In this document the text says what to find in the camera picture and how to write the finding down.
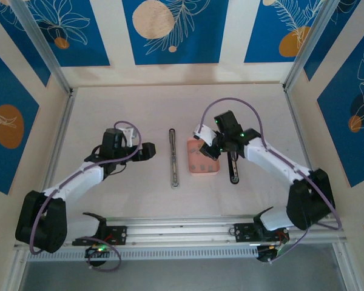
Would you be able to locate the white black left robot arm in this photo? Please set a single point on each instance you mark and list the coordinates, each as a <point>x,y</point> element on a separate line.
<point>76,182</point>

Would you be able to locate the pink plastic tray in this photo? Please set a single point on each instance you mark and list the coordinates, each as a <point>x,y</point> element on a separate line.
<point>200,160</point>

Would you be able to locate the silver stapler magazine rail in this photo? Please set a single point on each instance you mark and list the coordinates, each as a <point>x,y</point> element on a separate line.
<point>173,157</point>

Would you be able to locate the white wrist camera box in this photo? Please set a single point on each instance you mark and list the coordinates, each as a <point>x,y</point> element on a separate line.
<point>129,135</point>
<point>204,133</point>

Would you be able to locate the aluminium side rail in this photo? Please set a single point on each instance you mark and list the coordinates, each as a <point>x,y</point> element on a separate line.
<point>59,136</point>
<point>303,145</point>

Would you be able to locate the aluminium frame post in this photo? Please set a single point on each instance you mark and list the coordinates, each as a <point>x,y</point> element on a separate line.
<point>308,42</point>
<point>42,45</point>

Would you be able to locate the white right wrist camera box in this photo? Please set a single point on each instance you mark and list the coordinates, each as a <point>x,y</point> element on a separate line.
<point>204,133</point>

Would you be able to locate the small electronics board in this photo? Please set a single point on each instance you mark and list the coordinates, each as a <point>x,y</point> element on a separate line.
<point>97,251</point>
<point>267,253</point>

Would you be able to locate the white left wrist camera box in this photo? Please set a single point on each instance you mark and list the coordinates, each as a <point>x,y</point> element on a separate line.
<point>129,135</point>

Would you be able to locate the black stapler top cover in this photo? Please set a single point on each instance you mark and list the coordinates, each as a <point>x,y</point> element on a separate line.
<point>234,175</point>

